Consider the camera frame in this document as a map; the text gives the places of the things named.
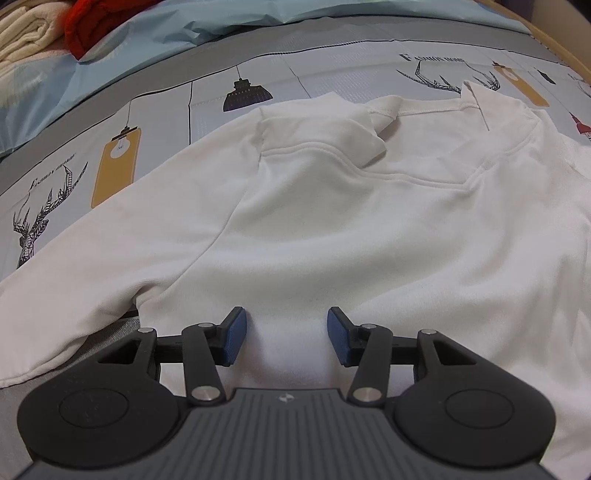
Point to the wooden bed side rail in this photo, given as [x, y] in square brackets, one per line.
[563, 41]

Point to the folded cream blanket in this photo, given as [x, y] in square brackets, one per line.
[23, 32]

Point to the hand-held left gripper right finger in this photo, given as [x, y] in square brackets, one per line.
[337, 337]

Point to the white shirt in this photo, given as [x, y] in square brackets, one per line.
[323, 221]

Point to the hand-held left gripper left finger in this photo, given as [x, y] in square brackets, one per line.
[235, 337]

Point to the light blue quilt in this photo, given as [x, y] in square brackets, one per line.
[194, 25]

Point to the folded red blanket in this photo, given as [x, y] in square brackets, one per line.
[92, 23]

